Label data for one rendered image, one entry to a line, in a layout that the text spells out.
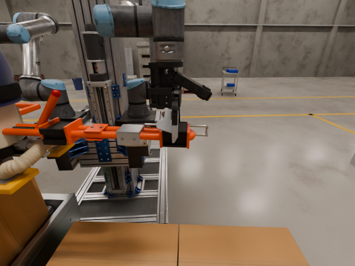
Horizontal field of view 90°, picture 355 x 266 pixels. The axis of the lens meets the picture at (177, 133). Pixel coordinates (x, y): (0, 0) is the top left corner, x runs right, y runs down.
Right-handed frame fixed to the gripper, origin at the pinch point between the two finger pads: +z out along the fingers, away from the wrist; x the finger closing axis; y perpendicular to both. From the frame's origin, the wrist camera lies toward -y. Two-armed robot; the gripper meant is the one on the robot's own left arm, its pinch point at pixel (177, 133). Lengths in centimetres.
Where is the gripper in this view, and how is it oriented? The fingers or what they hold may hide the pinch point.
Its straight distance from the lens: 53.4
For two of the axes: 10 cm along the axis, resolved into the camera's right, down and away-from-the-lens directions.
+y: -10.0, -0.3, 0.8
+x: -0.9, 4.1, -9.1
